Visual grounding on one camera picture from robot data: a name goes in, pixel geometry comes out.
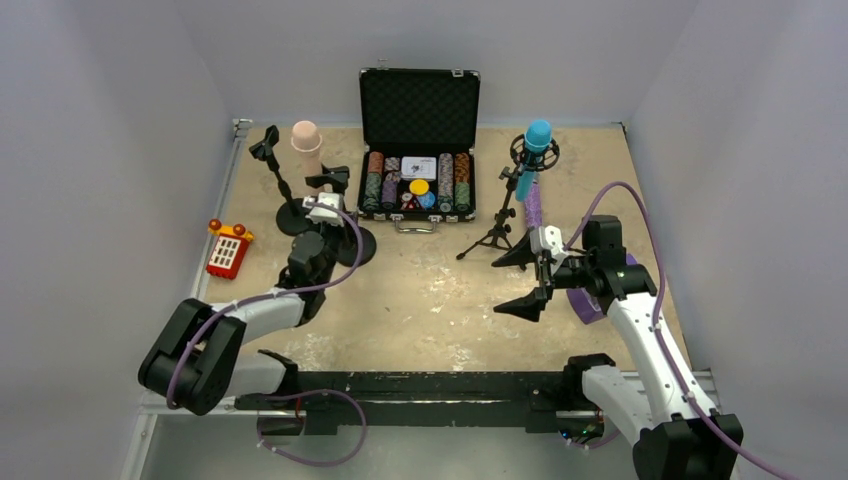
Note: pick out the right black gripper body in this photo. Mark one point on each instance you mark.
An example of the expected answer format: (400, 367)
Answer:
(545, 278)

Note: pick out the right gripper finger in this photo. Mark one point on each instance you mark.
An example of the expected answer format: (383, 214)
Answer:
(522, 254)
(528, 307)

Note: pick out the pink microphone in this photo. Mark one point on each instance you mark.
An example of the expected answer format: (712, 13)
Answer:
(306, 140)

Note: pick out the black round-base stand far left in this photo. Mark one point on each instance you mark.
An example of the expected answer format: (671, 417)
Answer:
(290, 217)

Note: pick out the blue microphone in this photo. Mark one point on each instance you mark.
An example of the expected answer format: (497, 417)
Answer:
(535, 144)

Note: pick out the black round-base mic stand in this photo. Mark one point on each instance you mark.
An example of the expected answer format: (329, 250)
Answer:
(336, 180)

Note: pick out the black tripod shock-mount stand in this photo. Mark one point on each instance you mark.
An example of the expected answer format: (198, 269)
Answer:
(497, 236)

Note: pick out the white card deck box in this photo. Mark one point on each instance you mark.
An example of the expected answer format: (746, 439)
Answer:
(419, 167)

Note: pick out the black poker chip case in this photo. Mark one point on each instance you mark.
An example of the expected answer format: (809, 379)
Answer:
(419, 113)

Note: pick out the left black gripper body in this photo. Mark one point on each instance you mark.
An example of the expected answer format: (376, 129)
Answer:
(328, 189)

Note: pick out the red yellow toy block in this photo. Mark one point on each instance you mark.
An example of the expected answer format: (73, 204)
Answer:
(228, 250)

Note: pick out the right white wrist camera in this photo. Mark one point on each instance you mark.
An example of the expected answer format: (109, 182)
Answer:
(547, 240)

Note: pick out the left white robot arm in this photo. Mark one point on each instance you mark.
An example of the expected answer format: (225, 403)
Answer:
(196, 360)

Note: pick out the yellow poker chip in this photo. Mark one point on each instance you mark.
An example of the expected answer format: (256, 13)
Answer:
(419, 187)

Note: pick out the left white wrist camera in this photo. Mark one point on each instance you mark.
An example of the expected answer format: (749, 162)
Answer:
(325, 208)

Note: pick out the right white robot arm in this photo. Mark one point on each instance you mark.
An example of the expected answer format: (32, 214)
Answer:
(672, 425)

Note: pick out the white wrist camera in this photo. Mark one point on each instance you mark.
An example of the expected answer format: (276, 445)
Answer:
(325, 208)
(547, 240)

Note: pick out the blue poker chip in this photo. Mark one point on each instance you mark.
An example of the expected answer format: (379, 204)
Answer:
(427, 201)

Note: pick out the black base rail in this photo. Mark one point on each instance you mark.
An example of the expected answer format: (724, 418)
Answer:
(535, 401)

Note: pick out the purple glitter microphone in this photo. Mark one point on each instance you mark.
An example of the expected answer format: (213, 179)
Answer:
(533, 207)

